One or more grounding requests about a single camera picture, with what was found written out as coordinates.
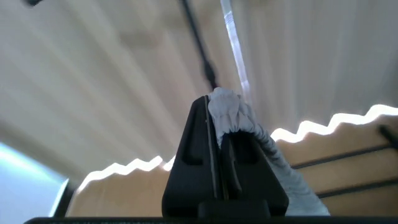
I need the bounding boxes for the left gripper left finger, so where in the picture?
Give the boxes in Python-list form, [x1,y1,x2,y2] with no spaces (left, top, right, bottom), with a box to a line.
[161,95,219,218]

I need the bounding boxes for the black clothes rack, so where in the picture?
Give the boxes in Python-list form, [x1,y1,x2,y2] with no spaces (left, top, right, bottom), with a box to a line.
[23,0,398,200]

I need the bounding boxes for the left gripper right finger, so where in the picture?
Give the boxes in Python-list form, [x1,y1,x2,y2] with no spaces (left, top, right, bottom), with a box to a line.
[217,131,290,217]

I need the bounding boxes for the pale grey shorts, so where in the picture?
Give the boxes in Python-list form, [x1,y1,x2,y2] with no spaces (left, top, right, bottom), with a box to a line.
[207,86,331,217]

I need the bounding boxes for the beige curtain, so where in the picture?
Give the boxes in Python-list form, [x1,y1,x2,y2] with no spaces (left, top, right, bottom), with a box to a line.
[0,0,398,187]

